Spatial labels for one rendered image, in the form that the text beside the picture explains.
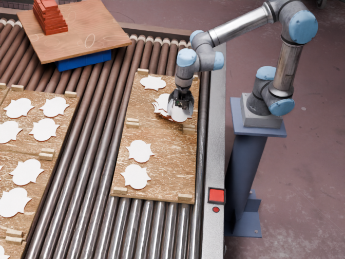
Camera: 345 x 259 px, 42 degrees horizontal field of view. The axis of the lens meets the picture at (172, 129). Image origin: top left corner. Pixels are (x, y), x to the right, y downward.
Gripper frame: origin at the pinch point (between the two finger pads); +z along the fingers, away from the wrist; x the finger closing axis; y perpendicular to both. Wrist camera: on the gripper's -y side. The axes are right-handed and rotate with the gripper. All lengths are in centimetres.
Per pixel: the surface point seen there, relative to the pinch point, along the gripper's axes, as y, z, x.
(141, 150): 17.0, 10.4, -15.1
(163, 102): -12.3, 7.1, -8.4
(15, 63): -38, 16, -91
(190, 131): 2.2, 10.0, 6.2
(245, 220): -13, 106, 51
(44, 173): 36, 10, -54
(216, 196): 36.5, 11.0, 19.7
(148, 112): -9.2, 12.7, -15.4
